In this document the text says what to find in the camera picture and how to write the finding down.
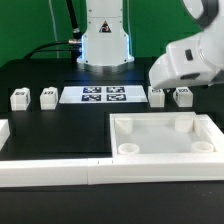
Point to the white marker sheet with tags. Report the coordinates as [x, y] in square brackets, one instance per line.
[103, 94]

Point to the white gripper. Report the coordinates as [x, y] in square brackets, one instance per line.
[193, 61]

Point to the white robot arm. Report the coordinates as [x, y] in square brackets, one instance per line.
[105, 44]

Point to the white U-shaped obstacle fence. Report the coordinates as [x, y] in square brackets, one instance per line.
[120, 169]

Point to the white square tabletop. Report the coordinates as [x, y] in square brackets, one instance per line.
[135, 134]

